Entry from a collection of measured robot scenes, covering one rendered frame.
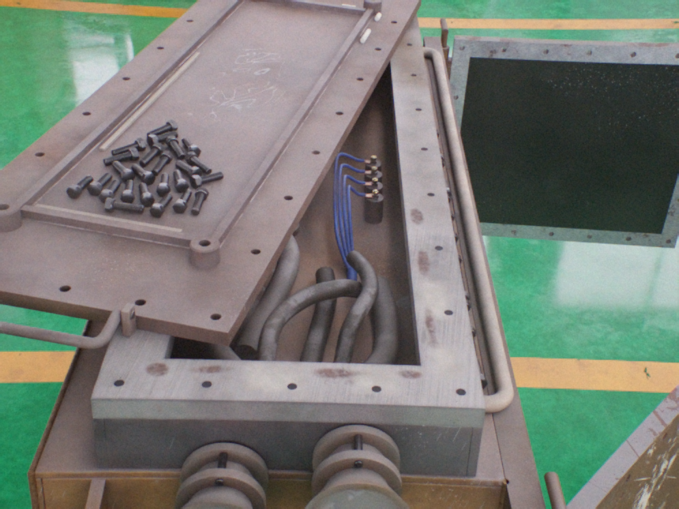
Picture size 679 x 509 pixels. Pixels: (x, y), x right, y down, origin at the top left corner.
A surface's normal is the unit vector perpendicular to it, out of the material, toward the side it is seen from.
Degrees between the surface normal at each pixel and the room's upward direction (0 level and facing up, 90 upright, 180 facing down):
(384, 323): 17
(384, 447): 90
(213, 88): 0
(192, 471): 90
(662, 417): 0
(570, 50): 90
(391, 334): 13
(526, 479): 0
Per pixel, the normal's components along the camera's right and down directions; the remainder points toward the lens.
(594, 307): 0.04, -0.83
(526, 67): -0.06, 0.55
